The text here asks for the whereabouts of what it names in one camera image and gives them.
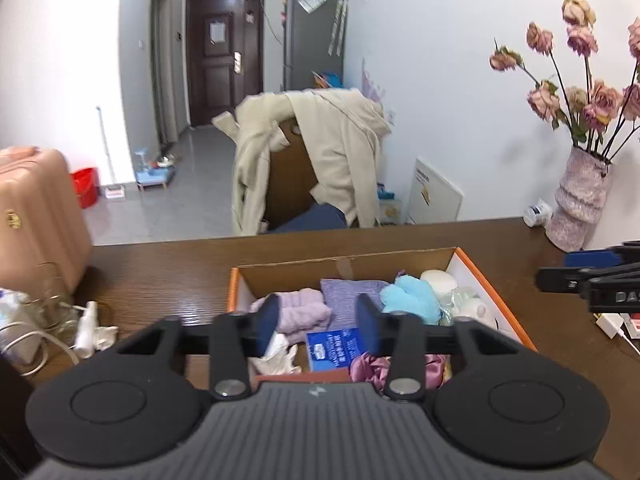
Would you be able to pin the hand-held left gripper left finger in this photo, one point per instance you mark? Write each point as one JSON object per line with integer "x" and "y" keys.
{"x": 267, "y": 322}

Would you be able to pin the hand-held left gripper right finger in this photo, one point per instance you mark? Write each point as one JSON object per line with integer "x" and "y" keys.
{"x": 370, "y": 327}

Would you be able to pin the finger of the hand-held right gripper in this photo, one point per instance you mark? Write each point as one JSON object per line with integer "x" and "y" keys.
{"x": 562, "y": 280}
{"x": 595, "y": 258}

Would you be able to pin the white tissue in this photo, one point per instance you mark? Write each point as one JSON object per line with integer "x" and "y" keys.
{"x": 275, "y": 355}

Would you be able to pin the purple sachet bag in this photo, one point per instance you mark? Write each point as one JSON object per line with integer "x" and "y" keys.
{"x": 345, "y": 297}

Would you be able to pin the purple towel headband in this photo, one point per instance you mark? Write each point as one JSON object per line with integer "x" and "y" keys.
{"x": 305, "y": 310}

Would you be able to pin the pink satin scrunchie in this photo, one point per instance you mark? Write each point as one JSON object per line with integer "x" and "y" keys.
{"x": 370, "y": 367}

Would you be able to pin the blue white small carton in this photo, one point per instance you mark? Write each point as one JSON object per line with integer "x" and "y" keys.
{"x": 330, "y": 350}

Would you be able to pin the light blue cloth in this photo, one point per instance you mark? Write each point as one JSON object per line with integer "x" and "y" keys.
{"x": 410, "y": 297}

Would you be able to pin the orange cardboard box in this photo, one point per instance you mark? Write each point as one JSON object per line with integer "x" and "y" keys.
{"x": 300, "y": 272}

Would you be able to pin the clear plastic bag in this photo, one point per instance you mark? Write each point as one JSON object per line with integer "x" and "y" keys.
{"x": 457, "y": 300}

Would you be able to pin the white charger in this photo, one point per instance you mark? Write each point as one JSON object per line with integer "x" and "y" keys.
{"x": 609, "y": 324}

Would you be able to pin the pink vase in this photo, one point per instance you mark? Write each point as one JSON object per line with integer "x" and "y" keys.
{"x": 580, "y": 200}

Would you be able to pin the white pill bottle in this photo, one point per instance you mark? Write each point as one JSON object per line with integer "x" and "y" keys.
{"x": 537, "y": 213}

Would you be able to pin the blue seat cushion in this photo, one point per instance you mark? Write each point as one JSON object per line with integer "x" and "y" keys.
{"x": 315, "y": 220}

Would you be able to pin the clear plastic container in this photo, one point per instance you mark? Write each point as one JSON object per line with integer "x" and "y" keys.
{"x": 389, "y": 207}

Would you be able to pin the wooden chair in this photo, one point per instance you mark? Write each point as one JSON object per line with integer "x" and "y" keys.
{"x": 290, "y": 185}

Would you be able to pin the white board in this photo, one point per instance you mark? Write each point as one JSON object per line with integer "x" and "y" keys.
{"x": 435, "y": 192}

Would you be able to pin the dried pink roses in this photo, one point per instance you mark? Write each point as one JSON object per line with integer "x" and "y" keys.
{"x": 600, "y": 100}

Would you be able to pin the beige jacket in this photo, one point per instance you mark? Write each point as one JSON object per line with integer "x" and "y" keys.
{"x": 340, "y": 150}

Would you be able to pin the small white bottle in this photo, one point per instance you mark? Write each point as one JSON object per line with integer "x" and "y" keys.
{"x": 86, "y": 327}

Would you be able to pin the white mop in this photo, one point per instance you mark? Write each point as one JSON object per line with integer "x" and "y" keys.
{"x": 115, "y": 192}

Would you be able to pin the clear glass cup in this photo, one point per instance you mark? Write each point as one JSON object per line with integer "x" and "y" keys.
{"x": 50, "y": 300}

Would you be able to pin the red bucket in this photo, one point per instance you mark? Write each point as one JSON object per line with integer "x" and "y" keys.
{"x": 85, "y": 187}

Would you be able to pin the dark brown door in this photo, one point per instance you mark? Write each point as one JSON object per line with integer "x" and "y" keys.
{"x": 220, "y": 85}

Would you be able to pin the pink suitcase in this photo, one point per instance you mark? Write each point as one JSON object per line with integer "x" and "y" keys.
{"x": 40, "y": 200}

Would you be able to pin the grey sliding door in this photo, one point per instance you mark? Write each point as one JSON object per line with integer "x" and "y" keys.
{"x": 162, "y": 70}

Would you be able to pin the grey refrigerator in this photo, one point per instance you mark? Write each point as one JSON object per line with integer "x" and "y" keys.
{"x": 310, "y": 45}

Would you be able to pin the white paper notice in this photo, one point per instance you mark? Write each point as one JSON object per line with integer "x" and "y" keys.
{"x": 216, "y": 30}

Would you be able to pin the white umbrella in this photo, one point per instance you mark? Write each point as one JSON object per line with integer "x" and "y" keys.
{"x": 337, "y": 20}

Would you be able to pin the pink wall sticker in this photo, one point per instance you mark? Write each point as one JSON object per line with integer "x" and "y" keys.
{"x": 372, "y": 82}

